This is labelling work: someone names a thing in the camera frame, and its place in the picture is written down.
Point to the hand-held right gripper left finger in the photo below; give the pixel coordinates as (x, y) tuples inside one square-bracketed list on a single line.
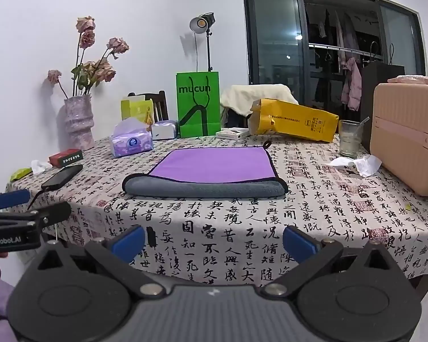
[(130, 244)]

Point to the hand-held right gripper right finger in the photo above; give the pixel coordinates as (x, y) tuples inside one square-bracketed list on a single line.
[(299, 244)]

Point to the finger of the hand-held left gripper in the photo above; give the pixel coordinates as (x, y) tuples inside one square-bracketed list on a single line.
[(12, 198), (53, 213)]

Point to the purple and grey towel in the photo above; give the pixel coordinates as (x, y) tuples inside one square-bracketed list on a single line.
[(214, 165)]

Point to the green snack packet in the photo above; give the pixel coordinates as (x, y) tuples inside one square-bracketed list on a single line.
[(20, 174)]

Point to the black phone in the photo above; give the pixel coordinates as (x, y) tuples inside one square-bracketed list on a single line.
[(62, 177)]

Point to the crumpled white tissue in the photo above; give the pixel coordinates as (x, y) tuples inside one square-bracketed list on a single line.
[(40, 166)]

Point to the red box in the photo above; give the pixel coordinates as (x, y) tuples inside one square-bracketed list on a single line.
[(66, 158)]

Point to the calligraphy printed tablecloth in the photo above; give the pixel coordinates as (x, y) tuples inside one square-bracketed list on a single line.
[(235, 228)]

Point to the pink mottled vase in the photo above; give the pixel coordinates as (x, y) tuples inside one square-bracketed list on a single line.
[(79, 124)]

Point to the purple tissue pack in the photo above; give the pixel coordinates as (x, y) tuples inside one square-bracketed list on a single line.
[(132, 144)]

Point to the crumpled white paper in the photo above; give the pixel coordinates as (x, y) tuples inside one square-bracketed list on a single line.
[(367, 165)]

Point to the glass cup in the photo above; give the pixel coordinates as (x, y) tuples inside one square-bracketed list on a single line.
[(350, 142)]

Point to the white tissue pack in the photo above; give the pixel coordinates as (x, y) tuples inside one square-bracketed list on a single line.
[(164, 130)]

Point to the yellow paper bag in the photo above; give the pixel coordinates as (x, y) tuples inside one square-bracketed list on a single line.
[(296, 121)]

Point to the flat white box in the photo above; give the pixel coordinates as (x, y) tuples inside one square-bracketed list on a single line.
[(232, 133)]

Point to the yellow-green small bag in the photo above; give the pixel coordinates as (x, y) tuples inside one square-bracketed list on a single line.
[(137, 109)]

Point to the clear drinking straw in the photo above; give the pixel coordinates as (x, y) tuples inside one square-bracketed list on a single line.
[(363, 121)]

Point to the dark wooden chair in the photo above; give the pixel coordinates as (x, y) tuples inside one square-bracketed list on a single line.
[(160, 105)]

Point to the dried pink roses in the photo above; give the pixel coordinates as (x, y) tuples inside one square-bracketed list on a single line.
[(89, 71)]

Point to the green paper bag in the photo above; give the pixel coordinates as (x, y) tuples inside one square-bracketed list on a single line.
[(198, 114)]

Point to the pink suitcase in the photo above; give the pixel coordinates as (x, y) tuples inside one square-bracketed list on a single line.
[(406, 142)]

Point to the cream cloth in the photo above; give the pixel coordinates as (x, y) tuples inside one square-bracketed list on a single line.
[(242, 96)]

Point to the pink hanging jacket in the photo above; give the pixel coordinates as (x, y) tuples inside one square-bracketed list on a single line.
[(352, 85)]

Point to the black paper bag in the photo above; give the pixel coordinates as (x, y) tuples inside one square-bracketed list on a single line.
[(374, 78)]

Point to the pink fluffy cloth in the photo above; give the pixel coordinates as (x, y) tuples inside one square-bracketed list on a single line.
[(413, 79)]

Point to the dark framed sliding glass door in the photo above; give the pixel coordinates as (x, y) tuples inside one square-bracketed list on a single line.
[(276, 42)]

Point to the light hanging clothes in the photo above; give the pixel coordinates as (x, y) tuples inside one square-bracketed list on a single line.
[(344, 32)]

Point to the studio lamp on stand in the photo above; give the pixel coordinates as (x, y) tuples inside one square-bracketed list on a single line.
[(199, 23)]

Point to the metal clothes rail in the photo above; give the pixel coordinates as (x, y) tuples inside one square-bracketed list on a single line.
[(342, 50)]

